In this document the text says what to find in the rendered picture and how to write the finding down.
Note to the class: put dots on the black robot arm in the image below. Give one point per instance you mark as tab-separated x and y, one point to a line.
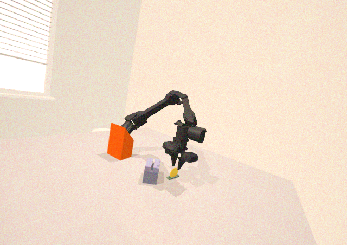
184	130

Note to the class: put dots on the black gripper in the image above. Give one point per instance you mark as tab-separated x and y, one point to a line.
189	157

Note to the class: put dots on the gold coin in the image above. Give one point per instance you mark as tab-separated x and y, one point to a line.
174	172

